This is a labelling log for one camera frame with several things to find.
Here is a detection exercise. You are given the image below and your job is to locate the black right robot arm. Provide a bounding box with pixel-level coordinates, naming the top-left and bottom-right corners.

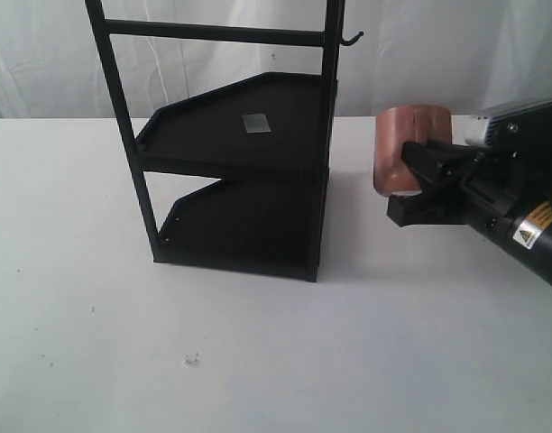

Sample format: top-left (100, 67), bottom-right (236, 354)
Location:
top-left (387, 142), bottom-right (552, 286)

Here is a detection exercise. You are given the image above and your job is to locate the brown ceramic mug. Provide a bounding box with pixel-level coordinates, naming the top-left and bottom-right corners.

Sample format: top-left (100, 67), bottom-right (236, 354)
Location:
top-left (372, 103), bottom-right (453, 198)

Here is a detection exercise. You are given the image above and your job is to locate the grey sticker on shelf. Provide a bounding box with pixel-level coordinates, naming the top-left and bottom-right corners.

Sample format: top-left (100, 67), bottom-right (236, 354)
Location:
top-left (243, 114), bottom-right (271, 134)

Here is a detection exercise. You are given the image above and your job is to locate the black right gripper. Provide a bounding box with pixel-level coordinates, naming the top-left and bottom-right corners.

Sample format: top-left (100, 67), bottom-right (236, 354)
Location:
top-left (387, 140), bottom-right (547, 244)

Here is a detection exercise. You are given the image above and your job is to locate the black metal two-tier rack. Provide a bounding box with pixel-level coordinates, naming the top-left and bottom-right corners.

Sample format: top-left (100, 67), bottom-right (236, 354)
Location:
top-left (86, 1), bottom-right (346, 281)

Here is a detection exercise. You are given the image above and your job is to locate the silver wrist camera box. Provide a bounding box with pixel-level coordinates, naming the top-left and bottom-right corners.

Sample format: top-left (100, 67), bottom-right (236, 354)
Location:
top-left (465, 98), bottom-right (552, 156)

